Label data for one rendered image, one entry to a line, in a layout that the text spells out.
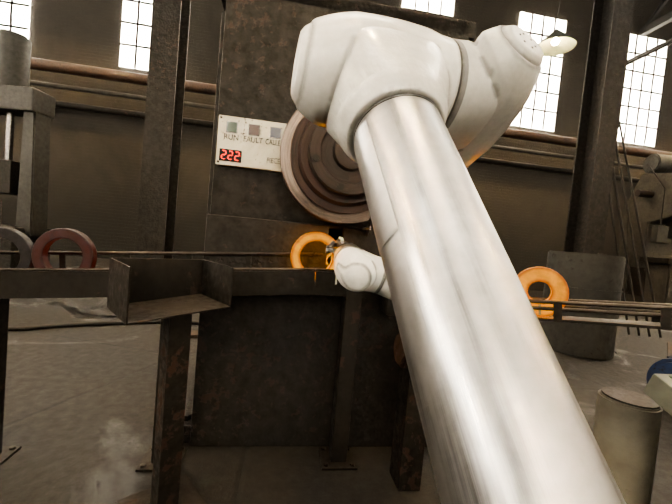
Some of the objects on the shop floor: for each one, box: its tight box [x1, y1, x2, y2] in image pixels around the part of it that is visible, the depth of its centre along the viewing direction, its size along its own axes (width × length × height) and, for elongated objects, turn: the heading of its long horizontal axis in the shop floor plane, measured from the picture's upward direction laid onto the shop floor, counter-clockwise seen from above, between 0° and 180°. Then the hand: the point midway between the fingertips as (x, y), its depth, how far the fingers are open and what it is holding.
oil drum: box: [540, 250, 626, 360], centre depth 324 cm, size 59×59×89 cm
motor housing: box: [389, 333, 425, 491], centre depth 124 cm, size 13×22×54 cm
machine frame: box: [183, 0, 477, 447], centre depth 173 cm, size 73×108×176 cm
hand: (340, 242), depth 129 cm, fingers closed
